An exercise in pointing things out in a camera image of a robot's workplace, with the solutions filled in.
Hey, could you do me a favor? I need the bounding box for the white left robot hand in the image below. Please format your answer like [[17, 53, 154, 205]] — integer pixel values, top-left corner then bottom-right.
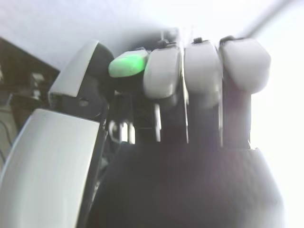
[[0, 33, 287, 228]]

